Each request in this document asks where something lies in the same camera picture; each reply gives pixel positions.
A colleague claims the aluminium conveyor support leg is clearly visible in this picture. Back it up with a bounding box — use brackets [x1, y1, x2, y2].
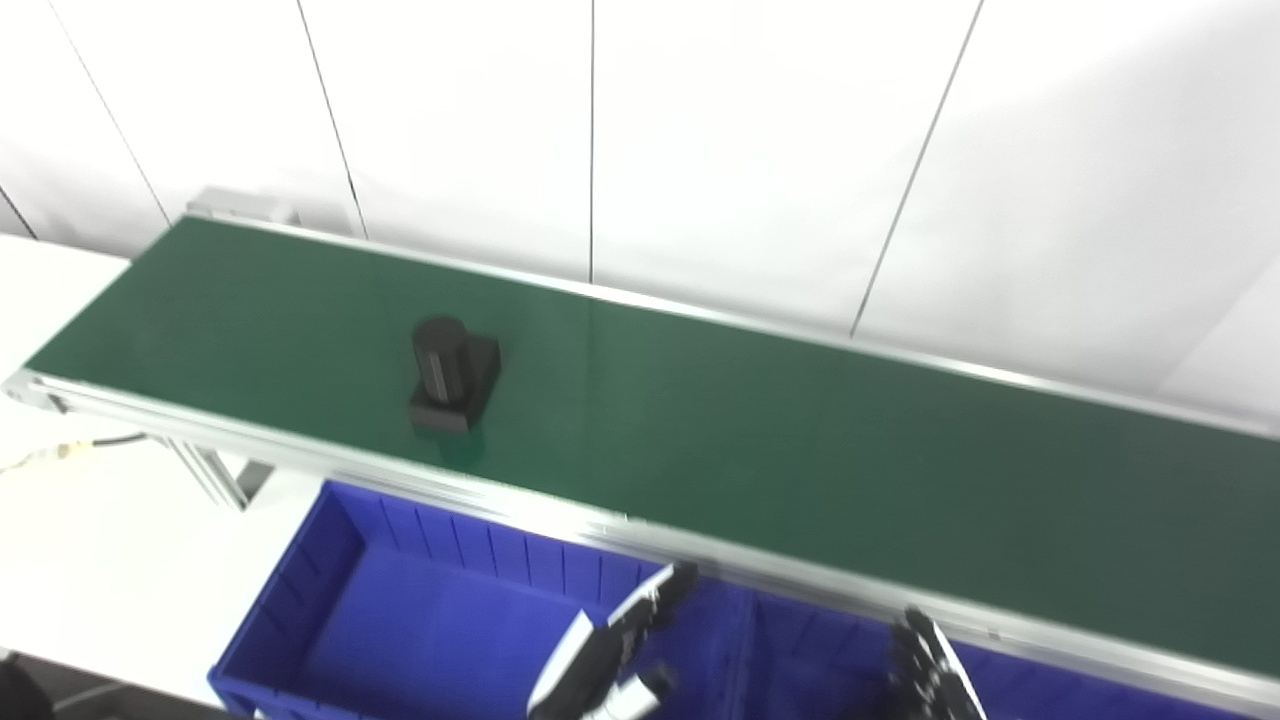
[165, 435, 276, 511]

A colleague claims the green conveyor belt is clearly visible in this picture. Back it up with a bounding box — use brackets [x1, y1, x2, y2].
[0, 205, 1280, 716]
[25, 215, 1280, 681]

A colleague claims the blue plastic bin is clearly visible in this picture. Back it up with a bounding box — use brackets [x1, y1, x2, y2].
[735, 590, 1280, 720]
[207, 480, 751, 720]

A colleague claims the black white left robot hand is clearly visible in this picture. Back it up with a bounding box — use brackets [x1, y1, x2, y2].
[527, 562, 699, 720]

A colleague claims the grey conveyor motor housing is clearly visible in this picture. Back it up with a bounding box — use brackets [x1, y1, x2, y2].
[187, 187, 301, 226]

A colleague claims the black block part with cylinder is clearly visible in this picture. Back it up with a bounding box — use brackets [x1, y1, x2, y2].
[407, 317, 501, 434]

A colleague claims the yellow black conveyor cable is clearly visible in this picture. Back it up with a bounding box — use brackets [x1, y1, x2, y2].
[0, 432, 151, 476]

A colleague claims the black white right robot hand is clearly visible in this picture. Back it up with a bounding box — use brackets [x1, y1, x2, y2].
[887, 607, 986, 720]

